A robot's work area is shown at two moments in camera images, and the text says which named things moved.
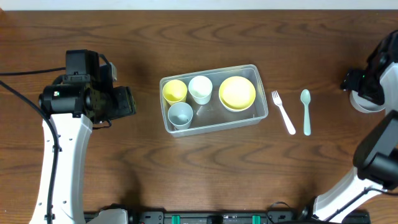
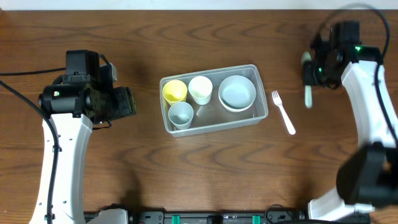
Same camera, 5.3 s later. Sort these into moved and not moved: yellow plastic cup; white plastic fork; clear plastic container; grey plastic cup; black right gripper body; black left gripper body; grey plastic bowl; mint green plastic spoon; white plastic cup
Moved: black right gripper body; mint green plastic spoon; grey plastic bowl
Not moved: grey plastic cup; clear plastic container; white plastic fork; white plastic cup; yellow plastic cup; black left gripper body
